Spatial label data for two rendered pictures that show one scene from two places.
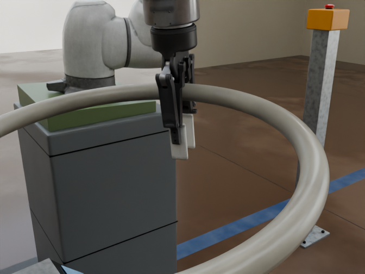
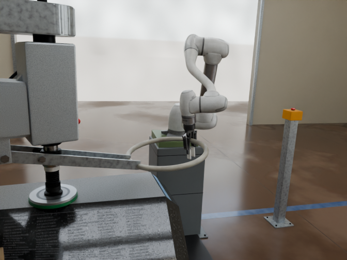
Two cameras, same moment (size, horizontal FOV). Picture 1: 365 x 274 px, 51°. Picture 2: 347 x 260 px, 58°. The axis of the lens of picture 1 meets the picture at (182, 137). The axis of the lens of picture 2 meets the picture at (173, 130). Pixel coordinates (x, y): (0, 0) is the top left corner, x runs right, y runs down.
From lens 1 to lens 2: 1.37 m
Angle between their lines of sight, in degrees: 20
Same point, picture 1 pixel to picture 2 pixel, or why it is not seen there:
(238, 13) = (306, 89)
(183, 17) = (189, 123)
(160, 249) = (194, 202)
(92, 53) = (177, 122)
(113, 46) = not seen: hidden behind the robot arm
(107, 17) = not seen: hidden behind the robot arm
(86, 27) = (176, 113)
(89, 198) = (168, 173)
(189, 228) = (220, 208)
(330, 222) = (298, 221)
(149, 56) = (199, 125)
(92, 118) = (173, 145)
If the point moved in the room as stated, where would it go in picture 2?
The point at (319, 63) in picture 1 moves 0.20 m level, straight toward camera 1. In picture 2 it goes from (286, 134) to (278, 139)
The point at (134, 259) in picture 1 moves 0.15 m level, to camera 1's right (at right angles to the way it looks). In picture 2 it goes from (183, 203) to (200, 207)
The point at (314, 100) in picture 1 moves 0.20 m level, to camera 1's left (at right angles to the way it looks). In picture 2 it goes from (284, 152) to (261, 149)
